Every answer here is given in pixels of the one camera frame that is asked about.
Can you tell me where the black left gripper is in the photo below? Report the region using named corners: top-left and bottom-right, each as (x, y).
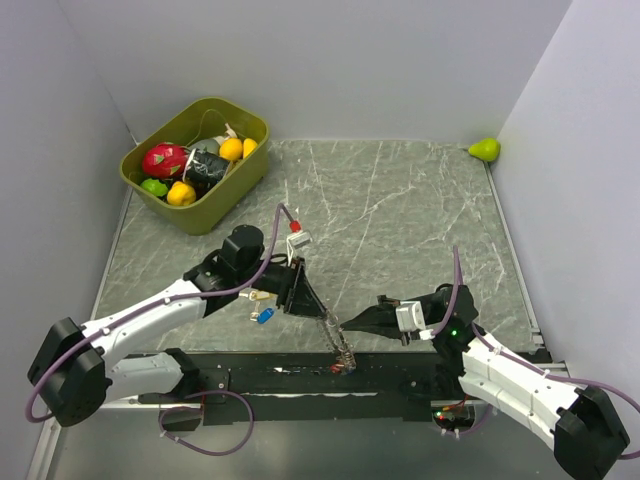
top-left (237, 256), bottom-right (327, 320)

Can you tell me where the metal disc with key rings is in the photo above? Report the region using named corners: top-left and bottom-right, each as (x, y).
top-left (319, 310), bottom-right (356, 375)

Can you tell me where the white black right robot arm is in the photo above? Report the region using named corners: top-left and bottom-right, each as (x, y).
top-left (342, 284), bottom-right (630, 479)

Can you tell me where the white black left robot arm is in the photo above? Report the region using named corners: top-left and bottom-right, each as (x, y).
top-left (27, 221), bottom-right (327, 427)

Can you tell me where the blue key tag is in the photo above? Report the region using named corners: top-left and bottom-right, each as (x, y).
top-left (250, 308), bottom-right (275, 325)

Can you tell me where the yellow key tag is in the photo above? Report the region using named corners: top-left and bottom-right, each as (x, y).
top-left (239, 290), bottom-right (273, 302)

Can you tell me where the yellow bell pepper toy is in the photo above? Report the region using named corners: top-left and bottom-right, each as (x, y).
top-left (166, 181), bottom-right (197, 207)

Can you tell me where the yellow lemon toy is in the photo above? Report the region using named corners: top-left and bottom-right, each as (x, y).
top-left (242, 138), bottom-right (258, 159)

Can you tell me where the black wrapped cylinder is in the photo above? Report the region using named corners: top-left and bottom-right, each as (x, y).
top-left (183, 149), bottom-right (231, 186)

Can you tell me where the orange toy fruit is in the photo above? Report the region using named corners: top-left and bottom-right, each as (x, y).
top-left (218, 138), bottom-right (244, 162)

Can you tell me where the green toy fruit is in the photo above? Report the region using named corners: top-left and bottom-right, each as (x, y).
top-left (140, 178), bottom-right (169, 198)

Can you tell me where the green pear toy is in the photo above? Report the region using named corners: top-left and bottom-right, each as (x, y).
top-left (467, 138), bottom-right (501, 163)

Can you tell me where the red dragon fruit toy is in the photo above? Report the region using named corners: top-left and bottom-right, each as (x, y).
top-left (141, 142), bottom-right (190, 179)

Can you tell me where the olive green plastic bin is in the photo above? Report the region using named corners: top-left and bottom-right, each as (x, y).
top-left (119, 97), bottom-right (270, 236)

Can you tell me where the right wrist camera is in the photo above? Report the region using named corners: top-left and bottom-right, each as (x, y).
top-left (395, 301), bottom-right (433, 346)

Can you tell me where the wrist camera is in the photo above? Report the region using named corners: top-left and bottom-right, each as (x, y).
top-left (395, 301), bottom-right (433, 346)
top-left (286, 220), bottom-right (313, 262)

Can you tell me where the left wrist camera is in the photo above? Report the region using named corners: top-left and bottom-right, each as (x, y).
top-left (286, 220), bottom-right (313, 262)

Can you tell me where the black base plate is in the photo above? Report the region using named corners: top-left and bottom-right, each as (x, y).
top-left (137, 352), bottom-right (480, 425)

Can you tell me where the aluminium rail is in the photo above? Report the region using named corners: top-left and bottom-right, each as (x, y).
top-left (37, 329), bottom-right (571, 476)

